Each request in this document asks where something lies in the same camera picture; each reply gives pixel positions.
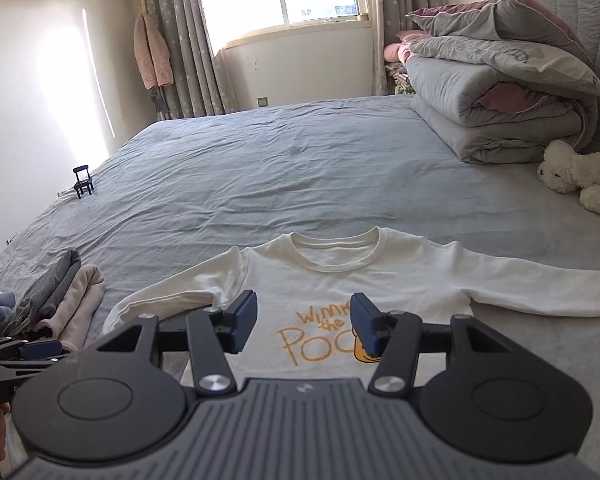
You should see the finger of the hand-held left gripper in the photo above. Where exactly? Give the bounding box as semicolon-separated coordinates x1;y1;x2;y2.
0;336;73;374

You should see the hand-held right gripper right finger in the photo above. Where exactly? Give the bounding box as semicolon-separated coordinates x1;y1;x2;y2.
350;291;522;397

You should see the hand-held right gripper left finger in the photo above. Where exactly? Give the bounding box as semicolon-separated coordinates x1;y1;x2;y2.
96;289;259;397

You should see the white printed sweatshirt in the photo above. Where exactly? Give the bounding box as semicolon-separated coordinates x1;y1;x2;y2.
102;226;600;387

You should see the folded grey garment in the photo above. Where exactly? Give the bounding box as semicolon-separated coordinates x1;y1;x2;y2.
2;248;84;339

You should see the folded beige fleece garment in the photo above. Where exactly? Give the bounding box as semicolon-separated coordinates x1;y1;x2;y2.
34;263;106;354

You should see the small black phone stand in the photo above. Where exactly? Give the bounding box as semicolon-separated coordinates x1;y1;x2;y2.
72;163;95;200

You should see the dark hanging bag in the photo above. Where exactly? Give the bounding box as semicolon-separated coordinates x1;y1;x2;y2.
149;87;169;121

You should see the folded grey duvet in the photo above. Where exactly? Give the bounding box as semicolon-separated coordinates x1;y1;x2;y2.
404;52;599;165

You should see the white plush toy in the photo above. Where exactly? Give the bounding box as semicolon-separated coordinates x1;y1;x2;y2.
537;137;600;215

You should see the pile of pink cushions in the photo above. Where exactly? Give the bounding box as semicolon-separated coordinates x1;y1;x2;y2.
382;29;431;96

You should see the hanging pink jacket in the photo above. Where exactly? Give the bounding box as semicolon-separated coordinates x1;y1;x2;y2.
132;9;175;92

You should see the mauve and grey pillow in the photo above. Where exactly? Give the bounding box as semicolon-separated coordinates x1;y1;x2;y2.
404;0;596;63

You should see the grey quilted headboard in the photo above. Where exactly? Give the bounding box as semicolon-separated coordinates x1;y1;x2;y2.
495;0;600;154

